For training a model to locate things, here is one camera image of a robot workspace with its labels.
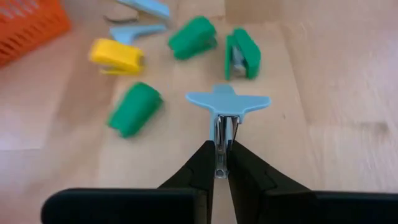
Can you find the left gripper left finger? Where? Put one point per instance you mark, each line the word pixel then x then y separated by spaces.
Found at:
pixel 199 174

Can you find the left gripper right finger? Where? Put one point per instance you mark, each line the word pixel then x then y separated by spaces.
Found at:
pixel 248 183

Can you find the light blue staple remover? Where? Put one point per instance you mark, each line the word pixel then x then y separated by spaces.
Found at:
pixel 227 101
pixel 136 32

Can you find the green mini stapler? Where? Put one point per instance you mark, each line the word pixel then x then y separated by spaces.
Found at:
pixel 191 37
pixel 135 109
pixel 248 49

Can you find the yellow mini stapler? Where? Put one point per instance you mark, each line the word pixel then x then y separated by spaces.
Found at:
pixel 115 54

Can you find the orange plastic basket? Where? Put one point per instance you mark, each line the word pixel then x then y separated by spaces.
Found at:
pixel 28 34

